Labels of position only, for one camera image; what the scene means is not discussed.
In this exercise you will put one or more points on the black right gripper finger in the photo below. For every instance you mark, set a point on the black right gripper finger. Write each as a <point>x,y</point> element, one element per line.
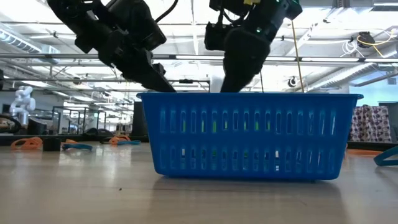
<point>236,82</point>

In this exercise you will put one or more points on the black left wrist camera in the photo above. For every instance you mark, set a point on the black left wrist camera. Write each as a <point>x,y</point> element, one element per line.
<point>136,25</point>

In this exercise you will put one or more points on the blue plastic basket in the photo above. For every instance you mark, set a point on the blue plastic basket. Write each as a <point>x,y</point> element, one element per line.
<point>248,102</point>

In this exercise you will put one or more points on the long ceiling light bar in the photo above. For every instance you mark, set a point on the long ceiling light bar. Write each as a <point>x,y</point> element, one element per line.
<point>192,57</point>

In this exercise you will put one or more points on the black background rig frame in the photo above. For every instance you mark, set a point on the black background rig frame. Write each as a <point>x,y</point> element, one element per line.
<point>189,81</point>

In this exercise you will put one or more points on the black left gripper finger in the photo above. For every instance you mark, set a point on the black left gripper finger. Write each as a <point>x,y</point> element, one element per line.
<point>158,82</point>

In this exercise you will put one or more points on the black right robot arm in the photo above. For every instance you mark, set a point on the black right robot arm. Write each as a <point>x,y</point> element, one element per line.
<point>273,15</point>

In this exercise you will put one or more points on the white robot figure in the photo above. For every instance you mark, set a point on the white robot figure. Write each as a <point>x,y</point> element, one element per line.
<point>23,101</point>

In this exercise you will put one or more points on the orange rubber band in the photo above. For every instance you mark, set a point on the orange rubber band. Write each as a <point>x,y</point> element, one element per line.
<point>71,141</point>
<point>119,139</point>
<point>31,141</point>

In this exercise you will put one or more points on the floral patterned cloth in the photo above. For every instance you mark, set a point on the floral patterned cloth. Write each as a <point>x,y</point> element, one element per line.
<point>371,124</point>

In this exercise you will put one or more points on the black background box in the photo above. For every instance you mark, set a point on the black background box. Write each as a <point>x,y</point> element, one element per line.
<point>37,126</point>

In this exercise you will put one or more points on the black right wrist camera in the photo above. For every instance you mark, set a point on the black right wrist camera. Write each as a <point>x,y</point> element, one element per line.
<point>217,35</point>

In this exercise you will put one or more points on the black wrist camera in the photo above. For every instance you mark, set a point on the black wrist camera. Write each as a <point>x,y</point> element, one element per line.
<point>217,35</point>
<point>136,25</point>

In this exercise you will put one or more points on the blue rubber band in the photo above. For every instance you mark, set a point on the blue rubber band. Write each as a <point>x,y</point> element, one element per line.
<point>377,160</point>
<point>77,147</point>

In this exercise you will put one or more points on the black upright panel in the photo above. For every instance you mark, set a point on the black upright panel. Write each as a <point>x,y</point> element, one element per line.
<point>139,119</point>

